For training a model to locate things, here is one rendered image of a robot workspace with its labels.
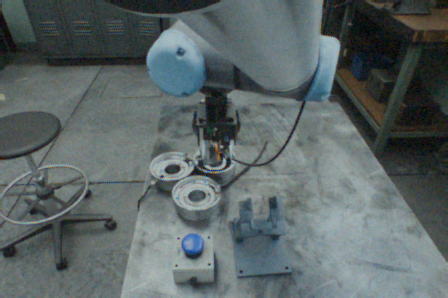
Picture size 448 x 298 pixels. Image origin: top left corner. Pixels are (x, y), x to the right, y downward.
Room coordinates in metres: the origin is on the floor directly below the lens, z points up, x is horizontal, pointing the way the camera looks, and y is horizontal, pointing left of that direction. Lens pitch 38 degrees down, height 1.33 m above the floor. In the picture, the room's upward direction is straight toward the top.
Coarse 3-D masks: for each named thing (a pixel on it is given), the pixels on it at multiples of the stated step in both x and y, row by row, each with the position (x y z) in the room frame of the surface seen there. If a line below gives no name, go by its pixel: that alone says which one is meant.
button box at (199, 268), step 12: (180, 240) 0.36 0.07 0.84; (204, 240) 0.36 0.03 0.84; (180, 252) 0.34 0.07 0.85; (204, 252) 0.34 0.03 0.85; (180, 264) 0.31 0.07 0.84; (192, 264) 0.31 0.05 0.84; (204, 264) 0.31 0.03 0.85; (180, 276) 0.31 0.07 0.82; (192, 276) 0.31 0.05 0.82; (204, 276) 0.31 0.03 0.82
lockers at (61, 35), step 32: (32, 0) 3.19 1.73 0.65; (64, 0) 3.20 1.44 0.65; (96, 0) 3.21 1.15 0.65; (64, 32) 3.20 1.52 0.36; (96, 32) 3.20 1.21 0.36; (128, 32) 3.22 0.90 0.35; (160, 32) 3.15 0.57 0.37; (64, 64) 3.23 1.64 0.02; (96, 64) 3.24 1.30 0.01; (128, 64) 3.26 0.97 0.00
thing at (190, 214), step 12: (192, 180) 0.54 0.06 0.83; (204, 180) 0.54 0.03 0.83; (192, 192) 0.51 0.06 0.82; (204, 192) 0.51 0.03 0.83; (216, 192) 0.50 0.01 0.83; (192, 204) 0.47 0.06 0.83; (204, 204) 0.47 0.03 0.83; (216, 204) 0.46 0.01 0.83; (192, 216) 0.44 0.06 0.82; (204, 216) 0.44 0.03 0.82
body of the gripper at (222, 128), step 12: (216, 96) 0.49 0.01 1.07; (204, 108) 0.52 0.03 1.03; (216, 108) 0.47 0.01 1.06; (228, 108) 0.52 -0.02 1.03; (204, 120) 0.49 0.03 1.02; (216, 120) 0.47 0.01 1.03; (228, 120) 0.49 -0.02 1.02; (204, 132) 0.49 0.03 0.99; (216, 132) 0.49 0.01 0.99; (228, 132) 0.48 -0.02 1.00; (228, 144) 0.48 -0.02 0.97
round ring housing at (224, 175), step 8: (232, 152) 0.63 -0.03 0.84; (224, 160) 0.61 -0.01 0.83; (232, 160) 0.61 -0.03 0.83; (200, 168) 0.57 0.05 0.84; (208, 168) 0.58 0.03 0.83; (216, 168) 0.58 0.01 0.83; (232, 168) 0.58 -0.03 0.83; (208, 176) 0.56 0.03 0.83; (216, 176) 0.56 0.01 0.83; (224, 176) 0.56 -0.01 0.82
